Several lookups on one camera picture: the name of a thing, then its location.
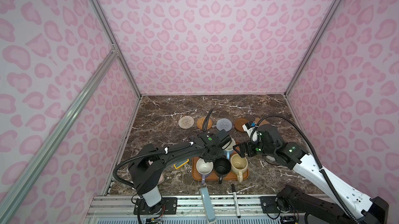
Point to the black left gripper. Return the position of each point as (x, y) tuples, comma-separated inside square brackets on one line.
[(210, 159)]

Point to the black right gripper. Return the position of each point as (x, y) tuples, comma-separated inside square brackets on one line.
[(248, 145)]

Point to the light blue mug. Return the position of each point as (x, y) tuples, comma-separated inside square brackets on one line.
[(228, 148)]

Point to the brown wooden round coaster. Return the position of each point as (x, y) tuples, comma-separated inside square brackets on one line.
[(239, 123)]

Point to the grey blue round coaster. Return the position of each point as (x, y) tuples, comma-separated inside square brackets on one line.
[(224, 124)]

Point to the rattan round coaster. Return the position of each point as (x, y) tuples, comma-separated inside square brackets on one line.
[(201, 121)]

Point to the brown paw shaped coaster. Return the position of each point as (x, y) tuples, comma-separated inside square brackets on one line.
[(263, 122)]

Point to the beige woven round coaster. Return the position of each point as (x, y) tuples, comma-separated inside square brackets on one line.
[(186, 122)]

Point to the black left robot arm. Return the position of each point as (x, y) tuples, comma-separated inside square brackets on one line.
[(146, 169)]

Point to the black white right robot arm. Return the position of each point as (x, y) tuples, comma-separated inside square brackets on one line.
[(348, 206)]

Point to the cream yellow mug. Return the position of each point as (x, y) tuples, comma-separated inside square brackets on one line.
[(239, 166)]

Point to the black mug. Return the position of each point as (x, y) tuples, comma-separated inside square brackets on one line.
[(222, 168)]

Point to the clear tape roll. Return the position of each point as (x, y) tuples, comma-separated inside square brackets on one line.
[(273, 163)]

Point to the black marker pen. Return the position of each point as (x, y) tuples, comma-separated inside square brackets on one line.
[(235, 199)]

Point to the pink case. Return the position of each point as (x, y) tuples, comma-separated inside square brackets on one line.
[(161, 180)]

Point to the light blue stapler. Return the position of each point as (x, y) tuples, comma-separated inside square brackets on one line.
[(208, 207)]

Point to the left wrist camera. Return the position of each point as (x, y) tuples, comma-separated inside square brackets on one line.
[(223, 138)]

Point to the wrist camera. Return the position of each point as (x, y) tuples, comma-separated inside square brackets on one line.
[(267, 133), (223, 138)]

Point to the white mug purple handle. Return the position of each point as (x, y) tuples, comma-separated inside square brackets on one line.
[(204, 169)]

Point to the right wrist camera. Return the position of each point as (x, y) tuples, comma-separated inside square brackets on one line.
[(267, 133)]

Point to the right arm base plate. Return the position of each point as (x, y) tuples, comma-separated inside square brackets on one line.
[(275, 205)]

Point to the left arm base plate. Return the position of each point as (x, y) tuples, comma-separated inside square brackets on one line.
[(167, 206)]

